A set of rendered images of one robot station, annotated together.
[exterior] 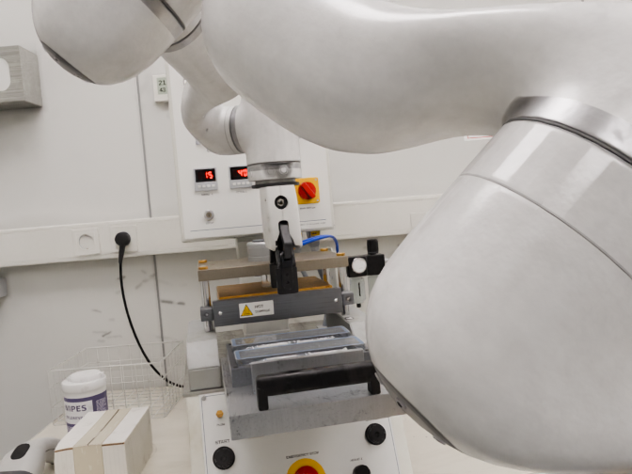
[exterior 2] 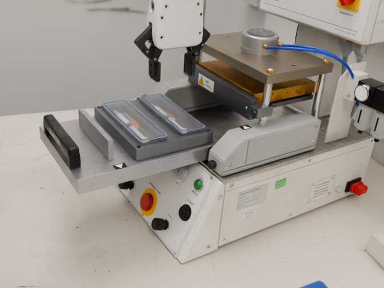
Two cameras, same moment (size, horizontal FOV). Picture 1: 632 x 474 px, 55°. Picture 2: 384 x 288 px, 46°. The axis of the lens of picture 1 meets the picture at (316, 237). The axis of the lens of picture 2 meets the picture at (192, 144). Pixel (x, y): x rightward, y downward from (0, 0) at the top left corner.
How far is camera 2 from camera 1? 1.00 m
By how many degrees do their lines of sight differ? 68
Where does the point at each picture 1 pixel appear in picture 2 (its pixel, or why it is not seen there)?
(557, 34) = not seen: outside the picture
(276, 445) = not seen: hidden behind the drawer
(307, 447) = (158, 186)
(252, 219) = (302, 8)
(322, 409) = (56, 154)
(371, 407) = (68, 174)
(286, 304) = (220, 90)
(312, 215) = (347, 23)
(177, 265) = not seen: hidden behind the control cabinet
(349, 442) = (173, 203)
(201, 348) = (159, 90)
